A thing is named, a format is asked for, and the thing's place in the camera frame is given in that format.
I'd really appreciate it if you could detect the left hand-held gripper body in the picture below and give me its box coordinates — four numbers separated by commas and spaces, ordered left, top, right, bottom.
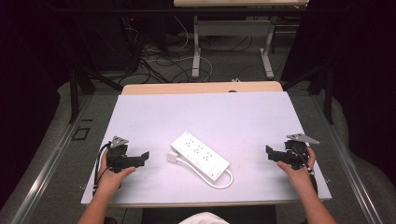
106, 135, 139, 174

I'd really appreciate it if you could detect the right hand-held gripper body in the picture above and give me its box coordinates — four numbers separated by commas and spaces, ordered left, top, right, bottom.
278, 133, 320, 171

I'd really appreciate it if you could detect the person's right hand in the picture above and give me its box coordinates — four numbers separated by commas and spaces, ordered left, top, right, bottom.
276, 146, 318, 189

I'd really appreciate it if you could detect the person's left hand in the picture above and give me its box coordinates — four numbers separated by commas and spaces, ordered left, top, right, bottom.
97, 148, 137, 196

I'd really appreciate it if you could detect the white power plug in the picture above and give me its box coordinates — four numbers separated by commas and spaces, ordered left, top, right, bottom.
165, 150, 179, 164

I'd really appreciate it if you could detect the white power strip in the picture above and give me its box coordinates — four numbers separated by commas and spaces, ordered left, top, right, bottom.
170, 131, 232, 183

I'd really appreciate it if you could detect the white table sheet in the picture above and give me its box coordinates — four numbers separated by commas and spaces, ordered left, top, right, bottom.
80, 91, 332, 207

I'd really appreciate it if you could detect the black metal stand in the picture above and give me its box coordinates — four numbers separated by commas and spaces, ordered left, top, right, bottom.
280, 60, 336, 126
67, 63, 124, 124

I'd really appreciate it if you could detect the person's white shirt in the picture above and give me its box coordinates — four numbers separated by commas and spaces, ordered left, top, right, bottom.
178, 211, 231, 224

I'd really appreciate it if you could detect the dark computer tower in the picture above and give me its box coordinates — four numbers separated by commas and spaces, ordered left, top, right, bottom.
73, 8, 143, 73

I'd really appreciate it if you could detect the white desk with metal legs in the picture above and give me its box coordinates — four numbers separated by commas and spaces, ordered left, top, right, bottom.
173, 0, 310, 80

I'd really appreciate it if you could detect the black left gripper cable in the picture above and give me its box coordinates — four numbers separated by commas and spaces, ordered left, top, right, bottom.
92, 141, 112, 197

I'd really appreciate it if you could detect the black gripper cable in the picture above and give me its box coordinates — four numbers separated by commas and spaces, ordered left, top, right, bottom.
92, 141, 112, 197
298, 147, 319, 195

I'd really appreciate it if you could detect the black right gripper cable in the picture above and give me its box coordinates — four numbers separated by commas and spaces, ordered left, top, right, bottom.
298, 147, 319, 195

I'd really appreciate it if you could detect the black floor socket frame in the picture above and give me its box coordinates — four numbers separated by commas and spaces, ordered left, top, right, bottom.
71, 126, 92, 142

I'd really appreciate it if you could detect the metal floor rail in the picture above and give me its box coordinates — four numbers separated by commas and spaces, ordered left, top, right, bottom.
307, 92, 385, 224
8, 94, 94, 224

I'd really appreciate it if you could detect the white power strip cable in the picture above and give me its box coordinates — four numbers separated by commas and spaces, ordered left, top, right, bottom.
175, 156, 234, 190

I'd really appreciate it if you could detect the tangle of floor cables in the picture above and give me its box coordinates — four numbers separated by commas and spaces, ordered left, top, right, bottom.
120, 15, 253, 85

